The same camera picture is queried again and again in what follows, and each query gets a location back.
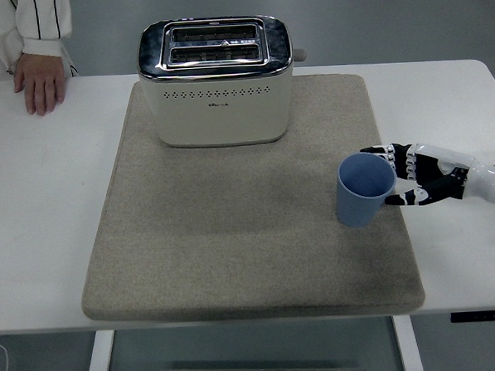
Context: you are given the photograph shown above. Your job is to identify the person's hand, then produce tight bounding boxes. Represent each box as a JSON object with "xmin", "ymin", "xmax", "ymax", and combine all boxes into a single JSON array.
[{"xmin": 12, "ymin": 51, "xmax": 68, "ymax": 119}]

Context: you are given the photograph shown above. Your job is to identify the black table control panel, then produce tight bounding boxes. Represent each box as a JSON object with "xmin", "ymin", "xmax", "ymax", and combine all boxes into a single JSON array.
[{"xmin": 450, "ymin": 310, "xmax": 495, "ymax": 325}]

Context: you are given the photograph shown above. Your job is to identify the person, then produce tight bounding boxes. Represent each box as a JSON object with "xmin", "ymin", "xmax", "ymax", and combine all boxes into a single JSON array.
[{"xmin": 0, "ymin": 0, "xmax": 80, "ymax": 100}]

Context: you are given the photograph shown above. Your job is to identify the blue plastic cup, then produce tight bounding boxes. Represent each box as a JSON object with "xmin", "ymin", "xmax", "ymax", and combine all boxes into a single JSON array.
[{"xmin": 332, "ymin": 151, "xmax": 400, "ymax": 229}]

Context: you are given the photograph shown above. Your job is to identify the white table leg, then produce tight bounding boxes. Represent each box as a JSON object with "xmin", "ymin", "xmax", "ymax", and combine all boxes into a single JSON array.
[
  {"xmin": 81, "ymin": 329, "xmax": 117, "ymax": 371},
  {"xmin": 391, "ymin": 314, "xmax": 425, "ymax": 371}
]

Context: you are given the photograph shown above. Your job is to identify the cream toaster chrome top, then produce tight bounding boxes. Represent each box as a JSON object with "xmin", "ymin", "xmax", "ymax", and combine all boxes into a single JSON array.
[{"xmin": 133, "ymin": 11, "xmax": 313, "ymax": 152}]

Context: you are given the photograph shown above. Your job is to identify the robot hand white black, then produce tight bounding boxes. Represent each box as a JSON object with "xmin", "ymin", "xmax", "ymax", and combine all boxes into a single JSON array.
[{"xmin": 359, "ymin": 138, "xmax": 495, "ymax": 211}]

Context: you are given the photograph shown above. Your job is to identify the beige felt mat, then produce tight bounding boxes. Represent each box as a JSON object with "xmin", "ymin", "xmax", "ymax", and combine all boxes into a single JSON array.
[{"xmin": 70, "ymin": 68, "xmax": 428, "ymax": 330}]

